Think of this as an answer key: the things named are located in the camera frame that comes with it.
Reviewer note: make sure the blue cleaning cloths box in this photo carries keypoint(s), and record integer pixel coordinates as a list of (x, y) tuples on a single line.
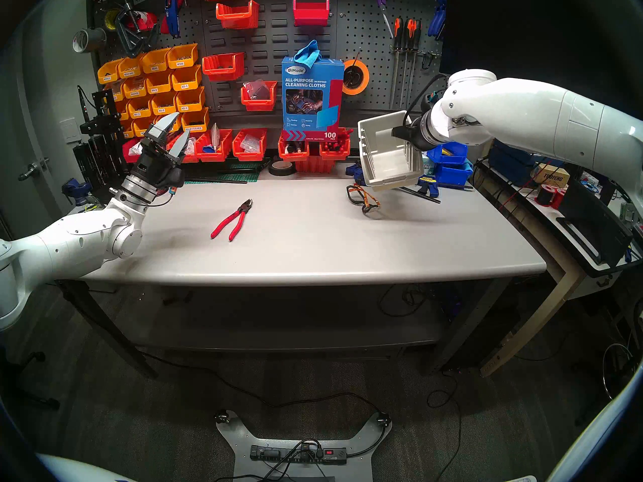
[(311, 114)]

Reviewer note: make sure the black monitor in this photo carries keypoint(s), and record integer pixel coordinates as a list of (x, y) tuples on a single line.
[(542, 34)]

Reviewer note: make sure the red tape roll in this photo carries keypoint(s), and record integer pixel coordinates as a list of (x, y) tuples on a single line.
[(149, 21)]

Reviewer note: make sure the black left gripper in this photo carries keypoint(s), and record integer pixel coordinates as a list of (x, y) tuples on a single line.
[(155, 167)]

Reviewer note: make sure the yellow tape roll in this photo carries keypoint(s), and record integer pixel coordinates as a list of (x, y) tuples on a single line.
[(109, 20)]

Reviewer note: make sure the dark louvered bin panel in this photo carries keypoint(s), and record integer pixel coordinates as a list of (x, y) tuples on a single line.
[(274, 49)]

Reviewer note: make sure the black metal stand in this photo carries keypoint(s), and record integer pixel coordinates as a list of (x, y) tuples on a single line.
[(100, 119)]

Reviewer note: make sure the green cutting mat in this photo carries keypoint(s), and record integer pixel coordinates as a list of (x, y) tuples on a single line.
[(236, 177)]

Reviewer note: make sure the blue microfiber cloth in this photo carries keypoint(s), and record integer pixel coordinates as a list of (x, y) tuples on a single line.
[(307, 54)]

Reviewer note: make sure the black flat tray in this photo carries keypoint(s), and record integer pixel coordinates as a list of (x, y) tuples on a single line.
[(593, 225)]

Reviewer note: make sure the clear plastic parts bag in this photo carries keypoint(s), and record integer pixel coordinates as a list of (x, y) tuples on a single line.
[(257, 89), (249, 143), (191, 145)]

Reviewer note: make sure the yellow bin labelled M4-6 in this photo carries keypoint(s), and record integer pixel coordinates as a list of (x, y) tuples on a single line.
[(159, 86)]

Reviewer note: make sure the yellow bin labelled M3X5X4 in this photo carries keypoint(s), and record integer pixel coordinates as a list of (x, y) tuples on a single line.
[(109, 77)]

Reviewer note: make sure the white plastic parts bags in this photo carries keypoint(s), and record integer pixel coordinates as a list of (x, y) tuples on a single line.
[(134, 148)]

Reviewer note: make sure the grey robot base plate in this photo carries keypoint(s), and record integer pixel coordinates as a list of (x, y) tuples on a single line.
[(236, 443)]

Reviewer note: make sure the black power strip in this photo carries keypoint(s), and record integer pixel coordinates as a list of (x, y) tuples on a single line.
[(286, 455)]

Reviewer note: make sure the blue spring clamps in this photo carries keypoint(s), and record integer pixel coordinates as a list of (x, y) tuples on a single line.
[(438, 19)]

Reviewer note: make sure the silver duct tape roll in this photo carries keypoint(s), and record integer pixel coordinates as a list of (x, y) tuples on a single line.
[(93, 39)]

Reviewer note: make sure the yellow bin labelled M2.5-5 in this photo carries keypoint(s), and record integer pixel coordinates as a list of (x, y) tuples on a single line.
[(177, 124)]

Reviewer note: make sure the grey workbench frame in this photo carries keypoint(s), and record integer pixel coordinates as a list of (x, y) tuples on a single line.
[(281, 338)]

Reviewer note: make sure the yellow bin labelled M3-4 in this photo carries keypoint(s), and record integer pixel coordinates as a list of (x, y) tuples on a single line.
[(186, 83)]

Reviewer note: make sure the grey perforated pegboard panel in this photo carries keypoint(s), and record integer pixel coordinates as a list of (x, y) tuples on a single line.
[(361, 29), (193, 29)]

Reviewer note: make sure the beige plastic storage bin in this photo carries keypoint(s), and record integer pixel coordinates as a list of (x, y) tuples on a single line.
[(387, 154)]

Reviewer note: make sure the yellow bin labelled M3-8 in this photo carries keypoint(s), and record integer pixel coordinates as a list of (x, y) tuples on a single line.
[(164, 107)]

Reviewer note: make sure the brown cardboard box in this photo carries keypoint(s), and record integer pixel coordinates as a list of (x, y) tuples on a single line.
[(550, 174)]

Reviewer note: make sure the blue bench vise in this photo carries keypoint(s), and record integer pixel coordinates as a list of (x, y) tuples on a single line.
[(75, 190)]

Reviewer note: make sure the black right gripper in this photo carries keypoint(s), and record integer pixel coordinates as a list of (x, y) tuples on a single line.
[(419, 134)]

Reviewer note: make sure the orange tape roll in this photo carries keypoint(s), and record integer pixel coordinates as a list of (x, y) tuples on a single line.
[(365, 79)]

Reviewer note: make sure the beige wooden side table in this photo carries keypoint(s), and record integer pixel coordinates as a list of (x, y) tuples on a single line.
[(527, 325)]

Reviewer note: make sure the dark blue equipment case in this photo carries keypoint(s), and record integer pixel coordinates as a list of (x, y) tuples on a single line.
[(510, 162)]

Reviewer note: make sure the orange black screwdriver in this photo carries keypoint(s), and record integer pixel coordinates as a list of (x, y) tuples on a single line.
[(409, 34), (416, 36)]

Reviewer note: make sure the yellow bin labelled M3X6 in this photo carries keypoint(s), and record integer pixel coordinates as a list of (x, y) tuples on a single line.
[(182, 61)]

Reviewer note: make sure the black soldering iron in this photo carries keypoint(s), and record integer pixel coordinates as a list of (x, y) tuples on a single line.
[(84, 107)]

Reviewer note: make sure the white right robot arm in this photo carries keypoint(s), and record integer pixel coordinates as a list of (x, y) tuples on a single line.
[(542, 114)]

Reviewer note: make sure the yellow bin labelled M3-12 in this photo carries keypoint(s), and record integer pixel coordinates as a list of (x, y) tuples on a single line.
[(139, 112)]

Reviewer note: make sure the grey C-clamp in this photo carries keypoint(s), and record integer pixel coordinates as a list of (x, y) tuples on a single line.
[(131, 44)]

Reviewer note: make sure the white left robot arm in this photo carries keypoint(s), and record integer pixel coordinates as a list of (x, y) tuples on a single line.
[(65, 245)]

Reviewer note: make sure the yellow plastic parts bin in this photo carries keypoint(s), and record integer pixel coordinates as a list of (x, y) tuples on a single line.
[(125, 112), (129, 130), (116, 94)]

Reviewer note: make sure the orange black safety glasses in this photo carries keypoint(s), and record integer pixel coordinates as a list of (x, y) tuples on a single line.
[(364, 197)]

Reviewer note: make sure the white light switch plate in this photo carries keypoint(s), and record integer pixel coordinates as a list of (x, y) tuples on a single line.
[(68, 130)]

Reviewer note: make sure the black tape roll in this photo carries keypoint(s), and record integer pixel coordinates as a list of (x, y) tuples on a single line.
[(274, 170)]

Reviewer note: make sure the yellow bin labelled M3X5 BAG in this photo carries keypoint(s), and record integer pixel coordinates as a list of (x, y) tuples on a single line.
[(130, 72)]

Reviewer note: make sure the blue bar clamp yellow label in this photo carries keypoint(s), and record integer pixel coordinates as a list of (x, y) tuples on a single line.
[(429, 184)]

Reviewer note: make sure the yellow bin labelled M4 HEX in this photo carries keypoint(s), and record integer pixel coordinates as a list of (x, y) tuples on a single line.
[(196, 122)]

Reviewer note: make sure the white paper packet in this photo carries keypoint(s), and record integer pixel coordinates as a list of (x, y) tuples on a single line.
[(215, 134)]

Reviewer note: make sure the yellow bin labelled M4X4X6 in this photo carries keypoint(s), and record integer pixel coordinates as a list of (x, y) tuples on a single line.
[(135, 92)]

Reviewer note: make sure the yellow bin labelled M2.5-6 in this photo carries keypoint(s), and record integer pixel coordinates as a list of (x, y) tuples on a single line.
[(140, 129)]

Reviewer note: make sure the yellow bin labelled M3-6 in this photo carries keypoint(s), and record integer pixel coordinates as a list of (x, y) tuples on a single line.
[(190, 104)]

